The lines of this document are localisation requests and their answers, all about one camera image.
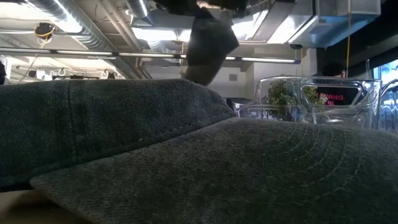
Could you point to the dark ceiling security camera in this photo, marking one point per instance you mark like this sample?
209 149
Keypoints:
295 46

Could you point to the round silver ventilation duct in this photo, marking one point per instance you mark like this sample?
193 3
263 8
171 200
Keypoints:
93 37

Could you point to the person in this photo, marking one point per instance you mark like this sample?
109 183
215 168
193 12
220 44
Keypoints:
334 69

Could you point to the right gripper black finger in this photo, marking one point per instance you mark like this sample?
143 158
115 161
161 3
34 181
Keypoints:
208 49

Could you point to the rectangular silver air duct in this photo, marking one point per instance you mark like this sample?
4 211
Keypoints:
326 21

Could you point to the green potted plant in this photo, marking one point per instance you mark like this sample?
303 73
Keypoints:
280 93

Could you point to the grey-green denim baseball cap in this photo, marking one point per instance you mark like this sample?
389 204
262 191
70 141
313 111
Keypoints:
155 149

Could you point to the long linear ceiling light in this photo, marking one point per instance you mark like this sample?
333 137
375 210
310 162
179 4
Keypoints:
87 53

